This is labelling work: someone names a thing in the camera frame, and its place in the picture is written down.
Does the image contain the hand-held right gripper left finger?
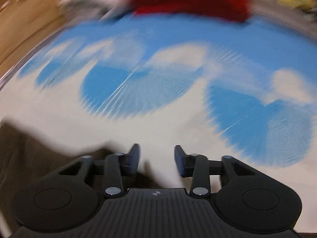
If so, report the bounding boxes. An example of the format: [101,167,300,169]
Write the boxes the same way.
[57,143,142,199]

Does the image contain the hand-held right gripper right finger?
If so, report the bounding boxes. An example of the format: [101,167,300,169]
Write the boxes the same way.
[174,144,258,199]

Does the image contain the dark olive corduroy pants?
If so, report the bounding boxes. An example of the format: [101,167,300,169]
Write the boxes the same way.
[0,120,164,231]

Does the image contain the blue white patterned bed sheet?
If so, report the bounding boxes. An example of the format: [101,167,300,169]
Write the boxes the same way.
[0,13,317,233]

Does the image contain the wooden bed frame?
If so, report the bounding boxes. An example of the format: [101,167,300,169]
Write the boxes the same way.
[0,0,77,73]

